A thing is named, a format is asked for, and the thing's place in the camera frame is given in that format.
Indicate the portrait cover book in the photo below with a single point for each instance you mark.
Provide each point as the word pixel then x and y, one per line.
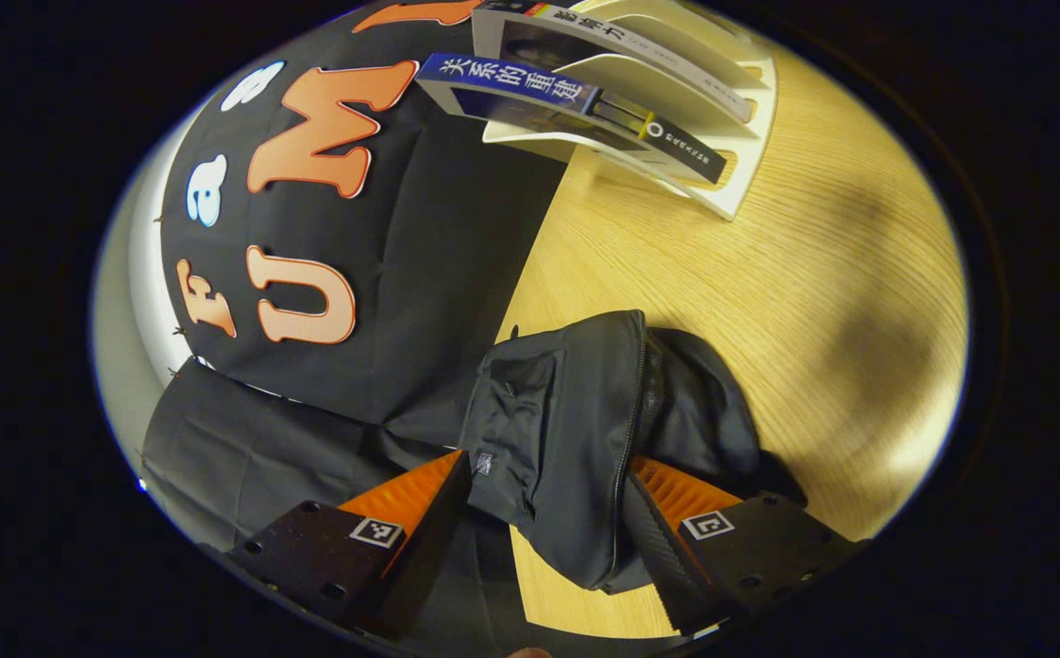
pixel 621 41

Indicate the white bookshelf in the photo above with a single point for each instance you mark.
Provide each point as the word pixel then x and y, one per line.
pixel 722 174

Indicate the black schoolbag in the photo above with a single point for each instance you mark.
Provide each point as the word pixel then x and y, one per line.
pixel 576 429

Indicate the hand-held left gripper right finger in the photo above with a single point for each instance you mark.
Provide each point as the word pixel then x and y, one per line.
pixel 658 548

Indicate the blue spine book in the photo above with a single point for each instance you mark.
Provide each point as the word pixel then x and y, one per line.
pixel 512 78

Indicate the black backdrop cloth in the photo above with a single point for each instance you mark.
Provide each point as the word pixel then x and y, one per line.
pixel 439 274

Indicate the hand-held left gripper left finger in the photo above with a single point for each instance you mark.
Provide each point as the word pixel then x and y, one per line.
pixel 425 539

